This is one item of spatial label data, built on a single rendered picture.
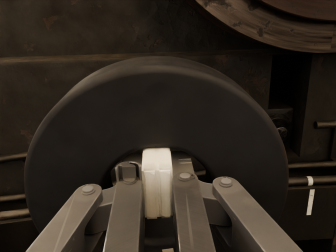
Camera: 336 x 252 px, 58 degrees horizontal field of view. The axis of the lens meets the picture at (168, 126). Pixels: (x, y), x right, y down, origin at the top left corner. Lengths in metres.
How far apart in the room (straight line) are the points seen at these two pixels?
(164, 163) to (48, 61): 0.35
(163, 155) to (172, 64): 0.05
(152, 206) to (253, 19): 0.26
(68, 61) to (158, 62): 0.32
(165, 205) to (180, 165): 0.02
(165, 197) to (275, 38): 0.26
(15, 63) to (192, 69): 0.37
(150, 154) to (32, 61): 0.35
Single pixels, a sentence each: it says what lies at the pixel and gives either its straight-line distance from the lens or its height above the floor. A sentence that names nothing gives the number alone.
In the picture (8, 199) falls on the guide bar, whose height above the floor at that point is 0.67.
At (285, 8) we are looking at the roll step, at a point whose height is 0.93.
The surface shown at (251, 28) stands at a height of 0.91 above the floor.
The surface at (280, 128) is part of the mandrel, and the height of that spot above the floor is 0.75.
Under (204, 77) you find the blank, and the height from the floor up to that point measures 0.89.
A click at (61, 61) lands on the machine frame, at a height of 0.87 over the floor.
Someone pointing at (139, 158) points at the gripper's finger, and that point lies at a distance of 0.17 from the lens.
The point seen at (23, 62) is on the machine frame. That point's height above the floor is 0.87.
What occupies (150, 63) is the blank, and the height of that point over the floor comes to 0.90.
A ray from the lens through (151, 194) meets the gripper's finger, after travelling 0.15.
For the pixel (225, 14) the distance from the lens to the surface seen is 0.36.
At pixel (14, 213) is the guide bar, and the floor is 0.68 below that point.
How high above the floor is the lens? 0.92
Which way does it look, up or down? 19 degrees down
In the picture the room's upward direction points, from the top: 2 degrees counter-clockwise
